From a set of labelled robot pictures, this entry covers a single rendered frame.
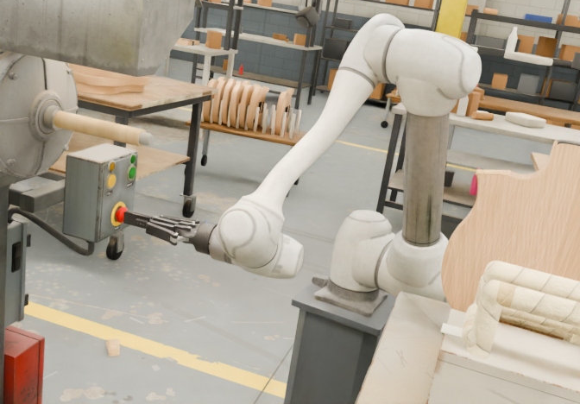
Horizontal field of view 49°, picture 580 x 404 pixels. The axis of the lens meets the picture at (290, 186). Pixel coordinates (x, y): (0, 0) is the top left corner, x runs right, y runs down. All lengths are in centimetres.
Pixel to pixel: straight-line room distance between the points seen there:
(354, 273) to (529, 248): 71
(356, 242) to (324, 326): 27
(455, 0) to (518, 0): 422
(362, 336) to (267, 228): 69
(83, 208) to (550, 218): 101
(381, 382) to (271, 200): 42
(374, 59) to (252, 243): 55
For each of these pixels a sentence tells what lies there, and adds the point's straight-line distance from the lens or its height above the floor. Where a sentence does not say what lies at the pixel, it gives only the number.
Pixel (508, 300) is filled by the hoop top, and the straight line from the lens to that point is 92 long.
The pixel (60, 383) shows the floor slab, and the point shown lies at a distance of 272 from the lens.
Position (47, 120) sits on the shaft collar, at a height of 125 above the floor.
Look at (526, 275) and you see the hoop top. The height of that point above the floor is 121.
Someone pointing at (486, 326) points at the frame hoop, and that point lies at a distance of 93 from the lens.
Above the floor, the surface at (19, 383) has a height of 53.
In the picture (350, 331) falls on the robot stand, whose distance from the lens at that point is 188.
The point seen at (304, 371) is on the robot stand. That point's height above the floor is 48.
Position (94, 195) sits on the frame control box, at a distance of 154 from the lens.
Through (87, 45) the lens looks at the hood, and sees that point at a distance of 107.
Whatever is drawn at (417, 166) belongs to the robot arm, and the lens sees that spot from 160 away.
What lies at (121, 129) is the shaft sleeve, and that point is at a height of 126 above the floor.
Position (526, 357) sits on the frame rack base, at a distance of 100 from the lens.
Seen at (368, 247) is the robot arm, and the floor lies 90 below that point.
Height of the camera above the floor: 154
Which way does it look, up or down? 16 degrees down
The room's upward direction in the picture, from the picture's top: 9 degrees clockwise
